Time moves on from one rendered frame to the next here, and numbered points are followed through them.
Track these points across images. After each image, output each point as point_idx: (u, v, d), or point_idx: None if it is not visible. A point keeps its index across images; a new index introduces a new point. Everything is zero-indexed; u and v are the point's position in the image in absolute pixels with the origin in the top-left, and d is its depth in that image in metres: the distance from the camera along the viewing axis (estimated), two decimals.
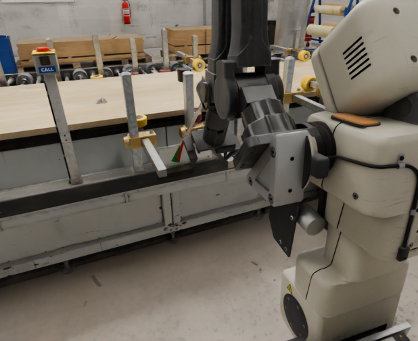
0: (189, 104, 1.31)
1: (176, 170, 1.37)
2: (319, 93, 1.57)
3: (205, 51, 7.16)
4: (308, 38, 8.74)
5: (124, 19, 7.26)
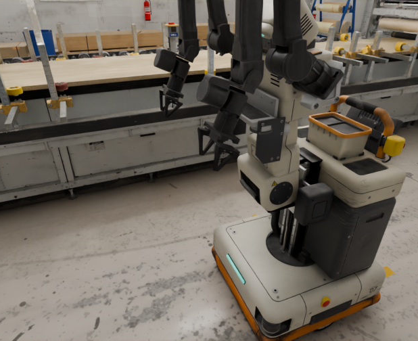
0: None
1: None
2: None
3: None
4: None
5: (145, 16, 8.09)
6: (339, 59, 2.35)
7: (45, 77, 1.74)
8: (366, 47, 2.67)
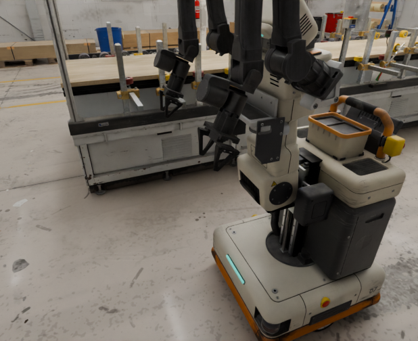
0: (391, 48, 2.59)
1: (379, 83, 2.66)
2: None
3: None
4: None
5: (195, 15, 8.54)
6: None
7: None
8: None
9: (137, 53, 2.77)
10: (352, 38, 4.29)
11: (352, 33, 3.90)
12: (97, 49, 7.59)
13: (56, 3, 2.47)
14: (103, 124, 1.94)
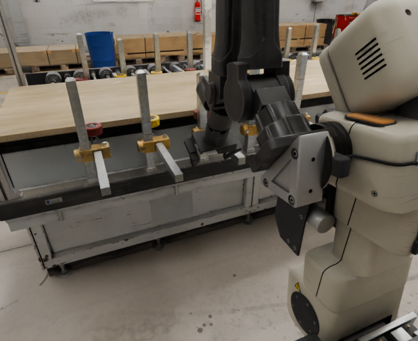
0: None
1: None
2: None
3: None
4: None
5: (195, 17, 7.84)
6: None
7: (295, 92, 1.48)
8: None
9: (120, 75, 2.07)
10: None
11: None
12: (87, 55, 6.88)
13: (3, 9, 1.77)
14: (53, 201, 1.23)
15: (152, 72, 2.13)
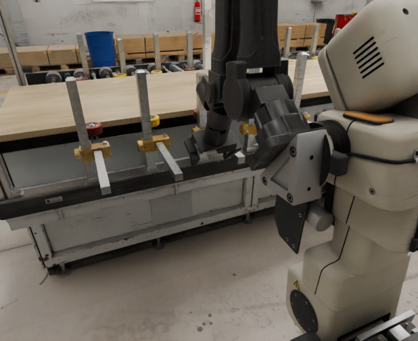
0: None
1: None
2: None
3: None
4: None
5: (195, 17, 7.84)
6: None
7: (294, 91, 1.48)
8: None
9: (120, 75, 2.07)
10: None
11: None
12: (87, 55, 6.89)
13: (3, 9, 1.77)
14: (53, 201, 1.24)
15: (152, 72, 2.14)
